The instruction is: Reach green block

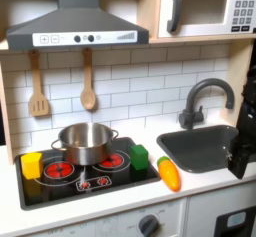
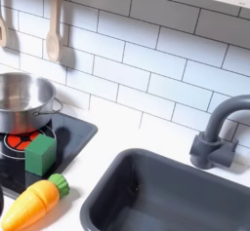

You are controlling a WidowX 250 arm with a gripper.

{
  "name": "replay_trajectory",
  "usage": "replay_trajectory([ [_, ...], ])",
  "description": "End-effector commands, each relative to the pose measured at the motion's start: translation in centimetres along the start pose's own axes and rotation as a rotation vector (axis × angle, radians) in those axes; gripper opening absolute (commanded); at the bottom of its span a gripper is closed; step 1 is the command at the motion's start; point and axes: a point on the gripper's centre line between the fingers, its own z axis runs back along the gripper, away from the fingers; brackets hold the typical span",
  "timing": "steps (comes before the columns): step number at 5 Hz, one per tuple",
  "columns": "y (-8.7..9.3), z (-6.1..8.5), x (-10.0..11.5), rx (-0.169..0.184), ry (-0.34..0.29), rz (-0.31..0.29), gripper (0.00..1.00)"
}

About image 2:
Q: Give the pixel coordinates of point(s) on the green wooden block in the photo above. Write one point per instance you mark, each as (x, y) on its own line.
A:
(39, 155)

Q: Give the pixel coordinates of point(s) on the black toy stove top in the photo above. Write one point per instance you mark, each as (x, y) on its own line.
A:
(73, 137)

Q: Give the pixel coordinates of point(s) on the dark grey tap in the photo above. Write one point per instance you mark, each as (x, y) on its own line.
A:
(211, 137)

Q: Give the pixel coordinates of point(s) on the dark grey sink basin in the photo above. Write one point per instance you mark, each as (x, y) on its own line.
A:
(169, 192)

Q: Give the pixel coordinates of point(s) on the wooden spoon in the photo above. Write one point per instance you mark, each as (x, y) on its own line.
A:
(54, 40)

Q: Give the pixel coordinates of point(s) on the steel pot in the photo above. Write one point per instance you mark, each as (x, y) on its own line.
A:
(22, 111)

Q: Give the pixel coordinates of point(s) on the orange toy carrot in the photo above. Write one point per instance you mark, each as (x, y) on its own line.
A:
(31, 204)

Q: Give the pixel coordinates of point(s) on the wooden spatula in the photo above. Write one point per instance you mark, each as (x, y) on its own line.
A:
(2, 30)

